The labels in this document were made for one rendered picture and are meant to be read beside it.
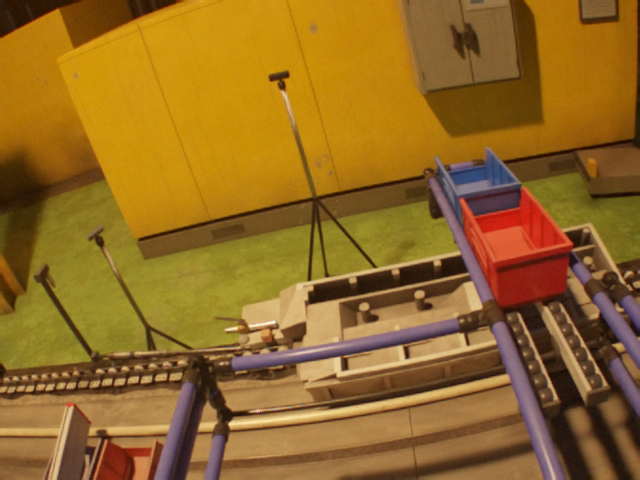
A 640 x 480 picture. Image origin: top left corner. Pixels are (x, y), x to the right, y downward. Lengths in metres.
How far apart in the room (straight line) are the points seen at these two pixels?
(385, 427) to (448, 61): 2.34
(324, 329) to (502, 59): 2.31
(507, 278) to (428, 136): 2.67
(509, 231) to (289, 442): 0.85
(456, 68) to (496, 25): 0.40
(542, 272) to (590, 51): 2.98
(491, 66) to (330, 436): 2.51
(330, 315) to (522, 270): 0.72
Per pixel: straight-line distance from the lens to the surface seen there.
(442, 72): 3.19
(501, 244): 1.22
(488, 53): 3.25
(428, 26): 3.11
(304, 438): 1.48
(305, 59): 3.31
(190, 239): 4.00
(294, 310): 1.54
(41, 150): 7.71
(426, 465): 1.36
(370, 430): 1.45
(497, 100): 3.60
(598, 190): 3.72
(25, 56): 7.35
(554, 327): 0.99
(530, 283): 0.98
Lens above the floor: 1.94
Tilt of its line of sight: 34 degrees down
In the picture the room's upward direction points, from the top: 18 degrees counter-clockwise
